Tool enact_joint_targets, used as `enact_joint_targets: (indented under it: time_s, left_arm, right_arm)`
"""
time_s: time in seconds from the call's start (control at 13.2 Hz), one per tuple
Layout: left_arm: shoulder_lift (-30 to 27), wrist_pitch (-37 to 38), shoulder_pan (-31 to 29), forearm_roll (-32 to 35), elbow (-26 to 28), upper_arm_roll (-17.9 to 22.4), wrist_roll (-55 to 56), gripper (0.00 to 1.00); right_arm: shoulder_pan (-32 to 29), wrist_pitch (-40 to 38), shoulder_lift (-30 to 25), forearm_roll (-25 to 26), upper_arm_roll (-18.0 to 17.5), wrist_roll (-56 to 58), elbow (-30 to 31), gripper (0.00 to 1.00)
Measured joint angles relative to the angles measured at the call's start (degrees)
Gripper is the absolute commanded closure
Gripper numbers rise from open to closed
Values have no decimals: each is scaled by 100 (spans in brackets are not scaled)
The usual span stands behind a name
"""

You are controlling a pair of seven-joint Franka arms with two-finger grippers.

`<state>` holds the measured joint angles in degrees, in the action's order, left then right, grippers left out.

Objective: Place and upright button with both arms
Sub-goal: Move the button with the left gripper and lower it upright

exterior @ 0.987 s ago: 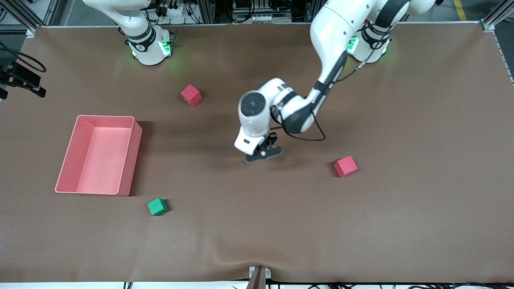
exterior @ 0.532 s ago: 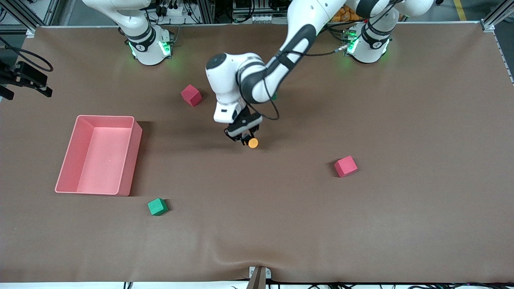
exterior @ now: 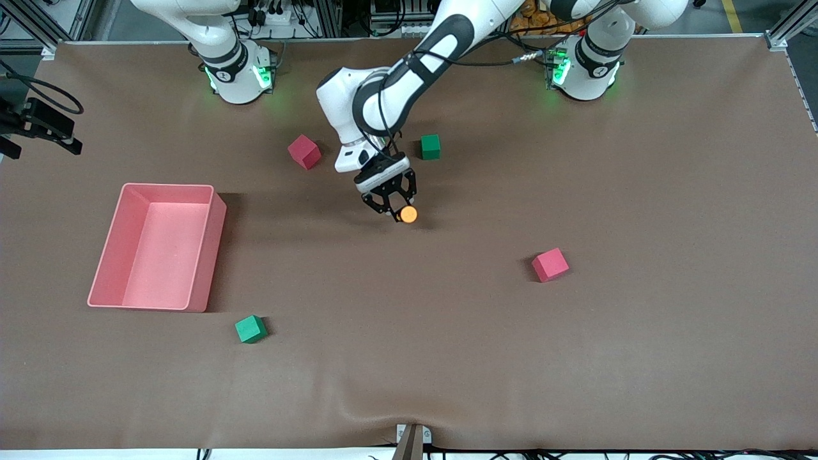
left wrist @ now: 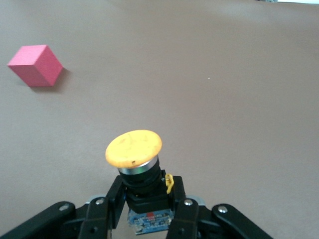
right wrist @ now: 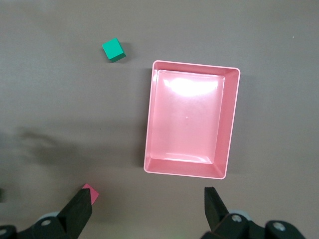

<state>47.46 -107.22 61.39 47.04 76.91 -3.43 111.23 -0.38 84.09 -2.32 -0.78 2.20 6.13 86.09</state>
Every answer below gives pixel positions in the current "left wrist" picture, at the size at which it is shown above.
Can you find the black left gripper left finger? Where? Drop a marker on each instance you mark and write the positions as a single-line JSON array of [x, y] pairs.
[[99, 216]]

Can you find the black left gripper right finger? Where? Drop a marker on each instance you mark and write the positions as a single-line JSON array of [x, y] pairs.
[[187, 219]]

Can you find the yellow mushroom push button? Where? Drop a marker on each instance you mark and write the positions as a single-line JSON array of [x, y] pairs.
[[133, 149]]

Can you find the brown table cover sheet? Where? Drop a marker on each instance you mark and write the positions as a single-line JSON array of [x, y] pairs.
[[199, 99]]

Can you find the pink foam cube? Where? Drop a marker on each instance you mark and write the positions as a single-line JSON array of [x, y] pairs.
[[35, 66]]

